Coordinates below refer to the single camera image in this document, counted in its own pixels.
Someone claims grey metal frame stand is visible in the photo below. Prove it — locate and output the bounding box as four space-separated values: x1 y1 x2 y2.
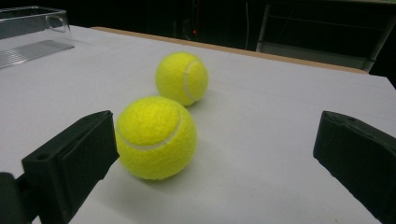
255 1 396 73

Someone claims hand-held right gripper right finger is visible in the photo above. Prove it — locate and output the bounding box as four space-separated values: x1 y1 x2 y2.
312 110 396 224

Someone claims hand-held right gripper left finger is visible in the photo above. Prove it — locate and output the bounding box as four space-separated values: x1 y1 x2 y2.
21 109 120 224

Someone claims clear plastic storage box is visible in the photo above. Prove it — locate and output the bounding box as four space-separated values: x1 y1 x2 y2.
0 5 76 70

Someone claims yellow tennis ball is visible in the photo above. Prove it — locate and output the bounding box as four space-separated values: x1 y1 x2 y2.
155 51 209 107
115 95 198 181

